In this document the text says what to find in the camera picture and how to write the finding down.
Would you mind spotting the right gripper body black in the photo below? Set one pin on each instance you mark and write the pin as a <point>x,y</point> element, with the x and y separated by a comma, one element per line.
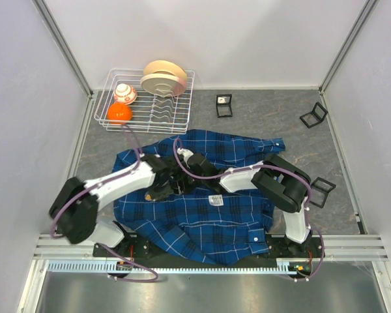
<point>202,178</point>

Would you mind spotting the black display box far right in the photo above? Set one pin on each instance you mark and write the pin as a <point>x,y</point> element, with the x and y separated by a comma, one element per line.
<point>315,117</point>

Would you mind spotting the beige plate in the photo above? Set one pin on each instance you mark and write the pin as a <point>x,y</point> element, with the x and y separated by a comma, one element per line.
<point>165,67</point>
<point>163,85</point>

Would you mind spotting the beige plate front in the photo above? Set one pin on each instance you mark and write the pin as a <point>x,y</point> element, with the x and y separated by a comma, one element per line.
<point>163,85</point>

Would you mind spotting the black display box centre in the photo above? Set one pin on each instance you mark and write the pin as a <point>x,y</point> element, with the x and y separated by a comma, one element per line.
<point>223,101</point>

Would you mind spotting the black display box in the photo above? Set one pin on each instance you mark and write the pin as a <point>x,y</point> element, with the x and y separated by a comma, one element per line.
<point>223,101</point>
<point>321,189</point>
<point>315,117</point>

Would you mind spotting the beige plate rear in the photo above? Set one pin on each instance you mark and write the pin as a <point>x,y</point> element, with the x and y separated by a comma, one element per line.
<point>165,67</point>

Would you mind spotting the blue plaid shirt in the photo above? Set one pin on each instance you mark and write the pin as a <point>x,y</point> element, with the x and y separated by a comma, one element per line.
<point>244,218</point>

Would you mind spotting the white orange patterned bowl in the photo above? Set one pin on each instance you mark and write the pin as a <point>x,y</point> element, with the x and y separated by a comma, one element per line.
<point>124,93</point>

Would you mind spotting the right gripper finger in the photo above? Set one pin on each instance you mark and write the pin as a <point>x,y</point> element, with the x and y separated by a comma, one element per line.
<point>177,185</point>
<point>189,184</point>

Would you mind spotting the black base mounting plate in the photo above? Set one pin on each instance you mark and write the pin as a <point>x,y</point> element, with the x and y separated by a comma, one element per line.
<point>184,253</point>

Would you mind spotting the white shirt label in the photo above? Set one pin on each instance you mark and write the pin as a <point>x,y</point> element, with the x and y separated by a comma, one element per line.
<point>216,200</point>

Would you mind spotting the white wire dish rack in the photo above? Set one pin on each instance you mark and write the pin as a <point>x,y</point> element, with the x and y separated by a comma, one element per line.
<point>150,113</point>

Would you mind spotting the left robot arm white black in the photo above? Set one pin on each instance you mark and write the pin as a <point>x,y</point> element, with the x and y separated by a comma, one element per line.
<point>75,210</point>

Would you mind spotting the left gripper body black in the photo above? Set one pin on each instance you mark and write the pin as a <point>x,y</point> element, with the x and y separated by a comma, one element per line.
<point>159,192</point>

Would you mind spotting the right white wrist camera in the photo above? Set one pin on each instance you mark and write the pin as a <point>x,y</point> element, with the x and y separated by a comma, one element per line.
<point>185,153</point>

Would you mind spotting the black display box near right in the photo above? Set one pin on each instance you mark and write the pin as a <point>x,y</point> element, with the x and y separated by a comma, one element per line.
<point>321,189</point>

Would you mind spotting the grey slotted cable duct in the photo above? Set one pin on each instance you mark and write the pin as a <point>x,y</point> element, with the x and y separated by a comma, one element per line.
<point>182,268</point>

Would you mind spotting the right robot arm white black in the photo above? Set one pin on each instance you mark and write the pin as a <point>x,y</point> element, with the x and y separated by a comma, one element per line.
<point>286,186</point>

